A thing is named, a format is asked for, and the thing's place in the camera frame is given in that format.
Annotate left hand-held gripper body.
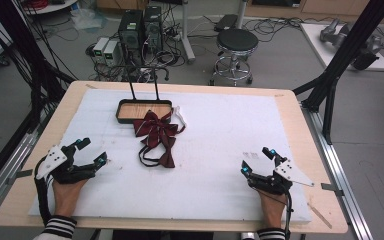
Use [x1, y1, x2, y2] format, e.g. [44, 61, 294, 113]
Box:
[35, 144, 98, 185]

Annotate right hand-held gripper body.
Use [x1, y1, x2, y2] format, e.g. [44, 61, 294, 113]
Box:
[248, 158, 315, 197]

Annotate black rack with wooden base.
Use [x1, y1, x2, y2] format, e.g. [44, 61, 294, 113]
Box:
[115, 64, 174, 125]

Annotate large dark red bow tie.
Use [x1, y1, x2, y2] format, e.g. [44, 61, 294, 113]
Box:
[132, 105, 187, 150]

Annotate person's left hand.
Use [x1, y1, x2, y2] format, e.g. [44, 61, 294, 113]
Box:
[51, 179, 90, 220]

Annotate person's right hand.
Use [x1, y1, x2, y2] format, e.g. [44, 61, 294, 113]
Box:
[258, 191, 288, 231]

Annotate white foam mat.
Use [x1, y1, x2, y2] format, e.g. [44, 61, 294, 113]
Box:
[28, 88, 313, 224]

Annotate thin wooden stick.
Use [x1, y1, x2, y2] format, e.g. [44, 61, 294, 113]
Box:
[307, 202, 333, 230]

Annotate white power supply box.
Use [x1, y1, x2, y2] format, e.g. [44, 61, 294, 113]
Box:
[102, 39, 121, 67]
[92, 36, 111, 63]

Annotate black round stool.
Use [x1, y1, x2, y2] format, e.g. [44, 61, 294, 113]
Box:
[208, 27, 260, 87]

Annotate white floor board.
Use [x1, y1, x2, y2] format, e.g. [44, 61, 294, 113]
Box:
[299, 22, 384, 72]

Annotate large black computer tower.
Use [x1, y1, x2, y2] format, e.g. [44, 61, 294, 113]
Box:
[117, 9, 145, 65]

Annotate computer towers on floor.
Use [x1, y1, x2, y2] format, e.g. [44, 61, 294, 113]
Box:
[84, 3, 194, 84]

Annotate clear plastic bag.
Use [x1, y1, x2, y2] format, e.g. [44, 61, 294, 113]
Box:
[70, 7, 109, 32]

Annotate slim black computer tower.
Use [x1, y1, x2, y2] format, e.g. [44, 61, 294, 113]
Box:
[142, 5, 164, 54]

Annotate black flat adapter box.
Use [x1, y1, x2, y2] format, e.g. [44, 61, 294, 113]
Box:
[213, 13, 240, 33]

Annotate round white table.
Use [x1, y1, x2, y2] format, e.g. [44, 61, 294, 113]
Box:
[22, 0, 80, 16]

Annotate grey table leg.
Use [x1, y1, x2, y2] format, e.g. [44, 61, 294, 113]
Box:
[179, 0, 197, 65]

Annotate thick black sleeved cable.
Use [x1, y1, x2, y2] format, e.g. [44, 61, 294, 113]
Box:
[34, 157, 54, 228]

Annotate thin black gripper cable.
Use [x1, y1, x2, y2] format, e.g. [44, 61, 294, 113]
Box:
[250, 186, 295, 240]

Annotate aluminium rail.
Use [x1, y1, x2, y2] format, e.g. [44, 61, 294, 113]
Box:
[300, 102, 375, 240]
[0, 131, 38, 219]

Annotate black metal frame stand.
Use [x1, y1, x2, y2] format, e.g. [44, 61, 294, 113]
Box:
[292, 0, 384, 146]
[0, 0, 78, 188]

